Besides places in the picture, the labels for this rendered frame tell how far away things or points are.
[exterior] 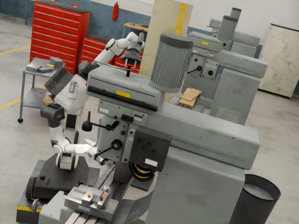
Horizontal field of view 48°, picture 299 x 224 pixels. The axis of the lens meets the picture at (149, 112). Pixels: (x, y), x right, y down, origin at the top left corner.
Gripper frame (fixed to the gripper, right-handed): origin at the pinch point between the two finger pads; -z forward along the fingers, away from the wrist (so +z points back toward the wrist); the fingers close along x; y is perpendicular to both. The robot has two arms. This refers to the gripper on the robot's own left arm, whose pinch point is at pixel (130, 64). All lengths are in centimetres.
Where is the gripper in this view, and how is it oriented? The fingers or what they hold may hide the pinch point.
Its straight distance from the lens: 219.0
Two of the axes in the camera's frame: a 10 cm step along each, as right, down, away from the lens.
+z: 1.3, -7.8, 6.1
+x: -9.8, -2.1, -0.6
